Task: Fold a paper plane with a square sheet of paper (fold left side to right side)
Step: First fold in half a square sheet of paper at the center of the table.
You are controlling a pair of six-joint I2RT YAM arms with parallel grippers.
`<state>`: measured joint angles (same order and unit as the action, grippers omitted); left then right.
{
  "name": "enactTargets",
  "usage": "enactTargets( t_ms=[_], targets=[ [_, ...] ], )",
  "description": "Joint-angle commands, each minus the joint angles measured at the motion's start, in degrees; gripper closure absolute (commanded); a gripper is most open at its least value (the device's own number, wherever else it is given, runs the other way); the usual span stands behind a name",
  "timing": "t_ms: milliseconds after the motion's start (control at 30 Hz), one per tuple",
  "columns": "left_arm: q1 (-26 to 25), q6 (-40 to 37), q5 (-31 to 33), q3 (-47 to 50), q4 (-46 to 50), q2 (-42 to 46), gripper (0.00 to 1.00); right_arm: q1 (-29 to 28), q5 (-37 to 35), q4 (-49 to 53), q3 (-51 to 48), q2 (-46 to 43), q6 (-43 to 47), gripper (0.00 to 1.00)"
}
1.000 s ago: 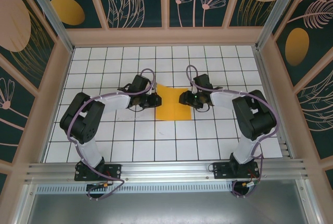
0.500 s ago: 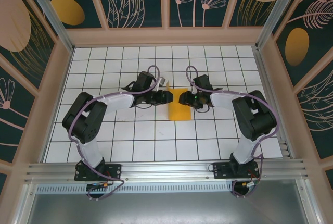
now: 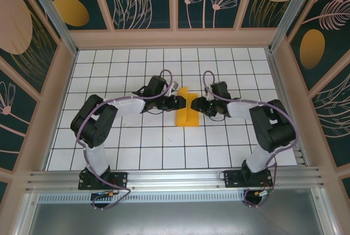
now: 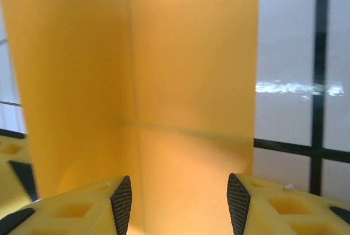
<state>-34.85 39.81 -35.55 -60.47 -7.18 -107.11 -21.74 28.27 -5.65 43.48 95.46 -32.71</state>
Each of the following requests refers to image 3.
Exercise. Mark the yellow cloth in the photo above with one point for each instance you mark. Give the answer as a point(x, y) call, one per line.
point(181, 118)

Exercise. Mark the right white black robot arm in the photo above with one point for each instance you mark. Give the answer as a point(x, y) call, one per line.
point(240, 109)

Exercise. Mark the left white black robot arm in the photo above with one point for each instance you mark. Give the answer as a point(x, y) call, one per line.
point(128, 106)

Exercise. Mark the white grid board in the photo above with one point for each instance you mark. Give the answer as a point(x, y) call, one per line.
point(153, 150)

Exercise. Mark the orange power connector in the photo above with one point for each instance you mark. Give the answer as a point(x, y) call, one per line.
point(258, 193)
point(109, 194)

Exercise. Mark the grey metal panel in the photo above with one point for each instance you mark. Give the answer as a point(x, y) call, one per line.
point(175, 218)

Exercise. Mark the aluminium side rail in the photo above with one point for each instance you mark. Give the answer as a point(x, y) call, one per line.
point(284, 104)

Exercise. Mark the long aluminium mounting rail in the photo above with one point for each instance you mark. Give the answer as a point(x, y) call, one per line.
point(175, 177)

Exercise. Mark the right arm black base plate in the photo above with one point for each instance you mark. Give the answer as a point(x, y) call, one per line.
point(232, 179)

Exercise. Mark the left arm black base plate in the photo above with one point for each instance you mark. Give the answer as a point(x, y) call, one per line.
point(120, 180)

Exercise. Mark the aluminium frame post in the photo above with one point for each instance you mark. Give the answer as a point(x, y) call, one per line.
point(292, 11)
point(52, 13)

